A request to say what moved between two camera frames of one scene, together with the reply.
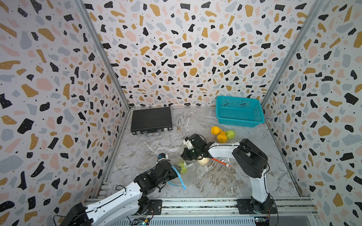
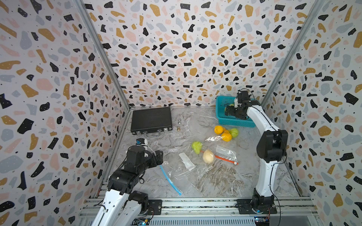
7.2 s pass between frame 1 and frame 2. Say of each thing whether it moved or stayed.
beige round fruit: moved
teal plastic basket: stayed
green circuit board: stayed
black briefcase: stayed
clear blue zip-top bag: moved
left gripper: moved
